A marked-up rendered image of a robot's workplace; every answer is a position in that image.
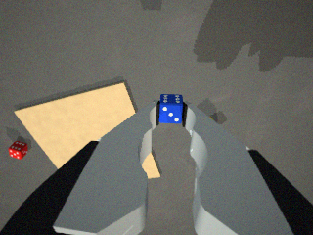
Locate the blue die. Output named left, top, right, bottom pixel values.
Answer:
left=159, top=94, right=183, bottom=123

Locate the tan flat mat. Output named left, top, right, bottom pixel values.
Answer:
left=15, top=81, right=160, bottom=178

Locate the red die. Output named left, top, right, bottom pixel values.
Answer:
left=9, top=141, right=28, bottom=160

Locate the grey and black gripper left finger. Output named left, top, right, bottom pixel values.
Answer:
left=0, top=100, right=160, bottom=235

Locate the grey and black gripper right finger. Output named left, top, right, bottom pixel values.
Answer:
left=182, top=101, right=313, bottom=235

